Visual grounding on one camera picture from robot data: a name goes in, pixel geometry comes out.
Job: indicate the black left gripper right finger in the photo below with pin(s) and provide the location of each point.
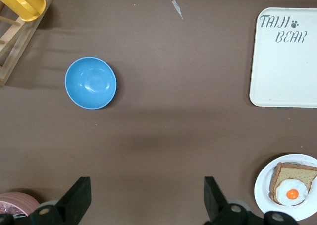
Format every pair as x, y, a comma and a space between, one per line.
215, 200

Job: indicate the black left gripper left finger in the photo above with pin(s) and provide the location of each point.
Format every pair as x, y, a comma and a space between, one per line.
74, 197

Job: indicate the white round plate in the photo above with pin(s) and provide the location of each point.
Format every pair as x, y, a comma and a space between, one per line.
263, 184

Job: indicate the pink bowl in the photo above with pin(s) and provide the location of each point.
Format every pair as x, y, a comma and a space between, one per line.
22, 200

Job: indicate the toy fried egg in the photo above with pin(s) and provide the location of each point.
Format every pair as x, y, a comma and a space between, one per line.
282, 196

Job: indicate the brown bread slice under egg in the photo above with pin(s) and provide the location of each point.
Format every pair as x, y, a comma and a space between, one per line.
294, 172

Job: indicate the blue bowl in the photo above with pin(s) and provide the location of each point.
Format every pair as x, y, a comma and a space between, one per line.
90, 83

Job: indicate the cream tray with bear print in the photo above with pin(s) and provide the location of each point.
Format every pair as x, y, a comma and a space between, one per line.
284, 71

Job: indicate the wooden mug drying rack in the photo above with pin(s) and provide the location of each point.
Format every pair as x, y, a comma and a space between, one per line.
22, 34

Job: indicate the grey tape scrap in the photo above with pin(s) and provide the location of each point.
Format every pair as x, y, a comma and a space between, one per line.
176, 6

